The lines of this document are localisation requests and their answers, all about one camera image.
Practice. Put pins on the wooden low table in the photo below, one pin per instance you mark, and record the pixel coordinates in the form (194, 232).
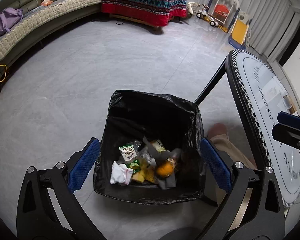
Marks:
(155, 27)

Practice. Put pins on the orange fruit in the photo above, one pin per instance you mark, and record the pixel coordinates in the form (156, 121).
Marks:
(165, 170)

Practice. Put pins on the grey plastic wrapper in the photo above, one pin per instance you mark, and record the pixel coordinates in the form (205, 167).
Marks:
(168, 181)

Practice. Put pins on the child swing with red seat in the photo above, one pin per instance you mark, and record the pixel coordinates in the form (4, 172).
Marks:
(222, 11)

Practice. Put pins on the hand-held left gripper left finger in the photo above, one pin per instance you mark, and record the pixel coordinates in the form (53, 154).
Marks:
(83, 165)

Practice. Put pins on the purple backpack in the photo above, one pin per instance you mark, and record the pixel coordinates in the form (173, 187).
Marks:
(7, 20)

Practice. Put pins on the white toy car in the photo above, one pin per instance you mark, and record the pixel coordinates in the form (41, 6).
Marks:
(207, 16)

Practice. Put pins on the person's leg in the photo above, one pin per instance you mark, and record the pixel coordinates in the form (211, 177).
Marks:
(230, 150)

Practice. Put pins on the beige quilted sofa mat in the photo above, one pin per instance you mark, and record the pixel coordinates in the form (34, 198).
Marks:
(45, 15)

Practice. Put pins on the bin with black bag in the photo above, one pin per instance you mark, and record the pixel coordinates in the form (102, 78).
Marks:
(152, 112)

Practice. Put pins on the round white printed table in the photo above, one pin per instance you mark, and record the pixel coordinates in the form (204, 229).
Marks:
(265, 85)

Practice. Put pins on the small orange toy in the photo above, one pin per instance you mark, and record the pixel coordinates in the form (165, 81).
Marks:
(46, 2)

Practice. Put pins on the person's shoe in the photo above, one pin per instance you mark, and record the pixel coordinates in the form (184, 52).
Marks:
(217, 130)

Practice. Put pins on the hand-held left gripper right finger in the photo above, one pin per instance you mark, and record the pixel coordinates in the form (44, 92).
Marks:
(216, 165)

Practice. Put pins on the table with patterned red cloth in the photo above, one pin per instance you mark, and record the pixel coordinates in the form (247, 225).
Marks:
(142, 0)

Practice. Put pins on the white rocking toy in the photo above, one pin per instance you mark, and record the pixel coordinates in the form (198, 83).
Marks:
(193, 7)

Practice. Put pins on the white curtain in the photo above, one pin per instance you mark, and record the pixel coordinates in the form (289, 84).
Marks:
(270, 17)

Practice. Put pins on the yellow child slide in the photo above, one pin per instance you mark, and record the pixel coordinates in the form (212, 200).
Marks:
(240, 31)

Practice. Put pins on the yellow snack packet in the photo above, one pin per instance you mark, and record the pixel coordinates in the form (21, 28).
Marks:
(160, 146)

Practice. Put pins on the green snack packet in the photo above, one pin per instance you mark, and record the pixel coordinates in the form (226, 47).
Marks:
(127, 153)

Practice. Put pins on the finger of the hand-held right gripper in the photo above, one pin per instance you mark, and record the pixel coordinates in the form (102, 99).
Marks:
(291, 120)
(290, 136)

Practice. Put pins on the white tissue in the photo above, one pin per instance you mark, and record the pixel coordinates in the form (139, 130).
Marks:
(120, 173)

